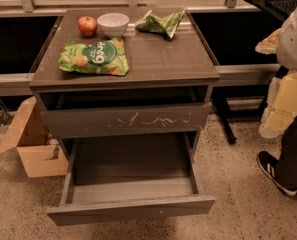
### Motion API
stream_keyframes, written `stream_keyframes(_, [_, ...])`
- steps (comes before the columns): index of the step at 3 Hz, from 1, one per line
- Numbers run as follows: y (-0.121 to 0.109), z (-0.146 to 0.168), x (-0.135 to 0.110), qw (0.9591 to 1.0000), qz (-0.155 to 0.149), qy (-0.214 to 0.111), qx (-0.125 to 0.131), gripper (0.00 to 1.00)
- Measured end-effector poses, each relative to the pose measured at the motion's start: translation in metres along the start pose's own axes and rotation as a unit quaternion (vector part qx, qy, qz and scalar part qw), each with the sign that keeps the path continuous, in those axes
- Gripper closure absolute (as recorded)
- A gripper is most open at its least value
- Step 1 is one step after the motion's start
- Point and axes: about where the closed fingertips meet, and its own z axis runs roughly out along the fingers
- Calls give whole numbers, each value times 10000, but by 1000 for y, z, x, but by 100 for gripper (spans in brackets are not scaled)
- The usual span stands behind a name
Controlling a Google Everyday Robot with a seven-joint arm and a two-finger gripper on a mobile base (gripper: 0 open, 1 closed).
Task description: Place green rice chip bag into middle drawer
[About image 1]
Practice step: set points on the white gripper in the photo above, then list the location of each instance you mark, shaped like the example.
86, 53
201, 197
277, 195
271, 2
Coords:
294, 47

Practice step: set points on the green rice chip bag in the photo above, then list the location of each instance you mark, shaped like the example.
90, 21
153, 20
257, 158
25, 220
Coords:
106, 57

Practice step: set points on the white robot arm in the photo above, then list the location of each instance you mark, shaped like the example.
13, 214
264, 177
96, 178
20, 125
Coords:
281, 107

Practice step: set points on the dark green snack bag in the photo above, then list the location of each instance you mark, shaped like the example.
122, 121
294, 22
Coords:
167, 25

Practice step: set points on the grey drawer cabinet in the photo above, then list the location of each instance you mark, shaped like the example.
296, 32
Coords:
161, 72

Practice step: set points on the open lower grey drawer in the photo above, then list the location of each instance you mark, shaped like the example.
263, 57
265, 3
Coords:
129, 177

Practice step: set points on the scratched upper grey drawer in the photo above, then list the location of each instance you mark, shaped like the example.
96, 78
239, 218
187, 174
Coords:
96, 122

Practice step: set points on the black white sneaker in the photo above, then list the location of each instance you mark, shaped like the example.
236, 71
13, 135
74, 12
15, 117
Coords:
267, 164

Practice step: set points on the dark trouser leg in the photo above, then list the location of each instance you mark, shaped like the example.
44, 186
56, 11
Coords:
286, 169

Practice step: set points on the white bowl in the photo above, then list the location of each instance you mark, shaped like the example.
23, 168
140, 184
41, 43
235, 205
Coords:
113, 24

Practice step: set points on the red apple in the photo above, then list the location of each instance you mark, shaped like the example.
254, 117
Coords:
87, 26

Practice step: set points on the open cardboard box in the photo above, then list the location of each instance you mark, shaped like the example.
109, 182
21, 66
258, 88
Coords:
40, 154

